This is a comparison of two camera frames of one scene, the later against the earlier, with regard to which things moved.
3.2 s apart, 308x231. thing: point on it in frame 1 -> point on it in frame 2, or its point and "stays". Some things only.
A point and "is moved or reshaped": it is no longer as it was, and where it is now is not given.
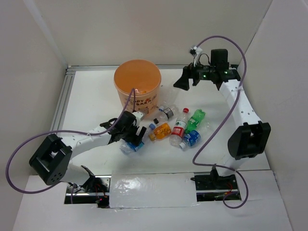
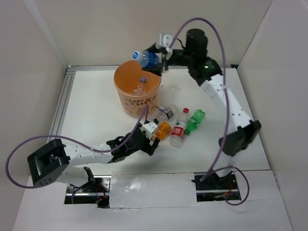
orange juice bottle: x=160 y=132 stays
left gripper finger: x=137 y=138 -> x=149 y=150
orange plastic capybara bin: x=138 y=82 stays
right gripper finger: x=183 y=82 -> x=157 y=70
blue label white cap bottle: x=192 y=139 -> x=147 y=58
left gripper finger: x=141 y=131 -> x=156 y=142
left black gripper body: x=128 y=133 -> x=145 y=142
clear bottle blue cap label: x=126 y=147 is moved or reshaped
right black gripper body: x=201 y=72 -> x=180 y=57
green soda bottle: x=194 y=121 stays
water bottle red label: x=178 y=132 stays
